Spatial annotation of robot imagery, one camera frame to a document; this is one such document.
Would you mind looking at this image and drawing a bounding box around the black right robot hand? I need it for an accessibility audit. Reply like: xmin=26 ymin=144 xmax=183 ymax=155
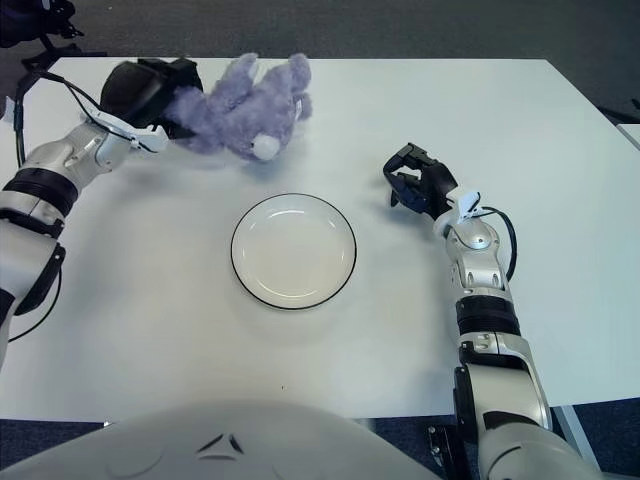
xmin=382 ymin=142 xmax=459 ymax=217

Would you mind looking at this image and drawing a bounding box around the black office chair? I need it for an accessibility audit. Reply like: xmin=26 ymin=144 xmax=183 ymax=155
xmin=0 ymin=0 xmax=109 ymax=71

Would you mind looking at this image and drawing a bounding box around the white side table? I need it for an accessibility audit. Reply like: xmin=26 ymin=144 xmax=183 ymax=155
xmin=617 ymin=122 xmax=640 ymax=151

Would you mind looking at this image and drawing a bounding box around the purple plush bunny doll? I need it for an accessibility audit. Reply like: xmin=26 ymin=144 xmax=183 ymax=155
xmin=162 ymin=52 xmax=315 ymax=162

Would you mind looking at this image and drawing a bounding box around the black metal bracket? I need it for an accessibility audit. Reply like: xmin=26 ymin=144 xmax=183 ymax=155
xmin=427 ymin=423 xmax=459 ymax=469

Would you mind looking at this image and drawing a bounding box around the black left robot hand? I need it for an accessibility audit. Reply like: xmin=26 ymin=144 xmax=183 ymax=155
xmin=99 ymin=57 xmax=205 ymax=141

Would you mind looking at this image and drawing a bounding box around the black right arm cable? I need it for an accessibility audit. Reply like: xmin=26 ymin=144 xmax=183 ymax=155
xmin=482 ymin=205 xmax=518 ymax=281

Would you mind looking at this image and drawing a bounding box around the grey robot torso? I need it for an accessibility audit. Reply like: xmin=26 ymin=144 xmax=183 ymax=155
xmin=0 ymin=399 xmax=576 ymax=480

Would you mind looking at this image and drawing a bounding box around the white plate with black rim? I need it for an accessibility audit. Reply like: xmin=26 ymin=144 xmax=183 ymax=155
xmin=230 ymin=193 xmax=359 ymax=311

